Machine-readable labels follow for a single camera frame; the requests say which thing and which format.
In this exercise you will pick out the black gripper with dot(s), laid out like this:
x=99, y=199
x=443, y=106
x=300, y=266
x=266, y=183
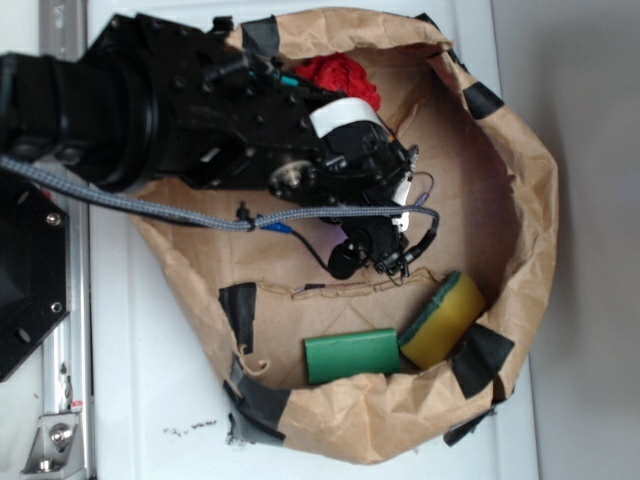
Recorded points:
x=235, y=120

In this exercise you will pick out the silver key bunch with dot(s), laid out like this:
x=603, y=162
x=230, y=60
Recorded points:
x=402, y=194

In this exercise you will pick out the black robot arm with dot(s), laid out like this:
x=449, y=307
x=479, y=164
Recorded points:
x=152, y=99

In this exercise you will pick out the red crumpled paper ball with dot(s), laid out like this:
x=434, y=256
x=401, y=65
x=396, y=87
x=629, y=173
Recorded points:
x=340, y=73

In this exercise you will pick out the brown paper bag bin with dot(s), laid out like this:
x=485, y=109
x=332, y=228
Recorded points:
x=254, y=298

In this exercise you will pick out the green rectangular block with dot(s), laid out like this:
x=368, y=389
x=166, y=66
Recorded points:
x=333, y=357

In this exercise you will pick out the yellow green sponge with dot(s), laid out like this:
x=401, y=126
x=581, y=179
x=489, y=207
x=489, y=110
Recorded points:
x=449, y=314

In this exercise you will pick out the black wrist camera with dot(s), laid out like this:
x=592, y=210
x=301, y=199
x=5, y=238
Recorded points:
x=371, y=241

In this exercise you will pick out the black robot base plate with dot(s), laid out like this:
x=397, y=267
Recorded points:
x=34, y=280

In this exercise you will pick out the aluminium rail with bracket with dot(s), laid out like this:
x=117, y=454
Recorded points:
x=63, y=447

